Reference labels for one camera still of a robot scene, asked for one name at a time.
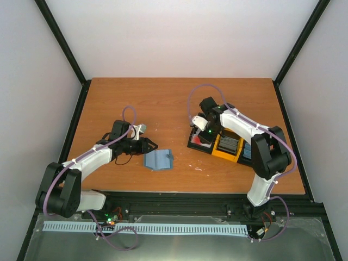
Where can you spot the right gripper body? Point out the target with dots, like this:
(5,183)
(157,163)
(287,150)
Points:
(213,129)

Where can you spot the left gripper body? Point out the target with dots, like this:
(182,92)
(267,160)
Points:
(132,149)

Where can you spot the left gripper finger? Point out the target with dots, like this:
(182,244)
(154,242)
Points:
(148,144)
(147,150)

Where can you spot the teal card holder wallet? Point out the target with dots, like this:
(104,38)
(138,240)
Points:
(159,160)

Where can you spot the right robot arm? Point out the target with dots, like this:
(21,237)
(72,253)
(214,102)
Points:
(270,154)

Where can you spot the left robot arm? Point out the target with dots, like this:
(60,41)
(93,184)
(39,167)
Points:
(60,191)

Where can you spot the black card bin left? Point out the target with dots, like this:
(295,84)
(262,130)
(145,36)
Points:
(197,147)

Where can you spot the black card bin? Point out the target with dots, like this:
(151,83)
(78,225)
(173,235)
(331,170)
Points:
(197,147)
(242,160)

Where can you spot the grey card stack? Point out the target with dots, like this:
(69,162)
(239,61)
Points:
(228,145)

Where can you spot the yellow card bin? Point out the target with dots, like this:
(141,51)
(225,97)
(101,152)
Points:
(224,155)

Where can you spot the blue card stack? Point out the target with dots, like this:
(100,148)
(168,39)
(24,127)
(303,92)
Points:
(247,151)

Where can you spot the black card bin right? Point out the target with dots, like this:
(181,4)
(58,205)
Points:
(242,160)

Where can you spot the electronics board with leds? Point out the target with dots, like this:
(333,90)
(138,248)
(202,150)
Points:
(115,216)

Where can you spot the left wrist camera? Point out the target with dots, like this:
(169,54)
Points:
(138,130)

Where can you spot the black front rail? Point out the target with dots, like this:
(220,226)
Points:
(229,207)

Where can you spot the light blue cable duct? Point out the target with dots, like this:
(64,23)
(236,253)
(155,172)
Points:
(148,228)

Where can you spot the black frame post left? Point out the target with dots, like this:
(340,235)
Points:
(56,31)

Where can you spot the black frame post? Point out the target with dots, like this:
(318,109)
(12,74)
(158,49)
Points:
(301,40)
(56,31)

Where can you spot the black frame post right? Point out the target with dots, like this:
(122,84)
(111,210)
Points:
(301,40)

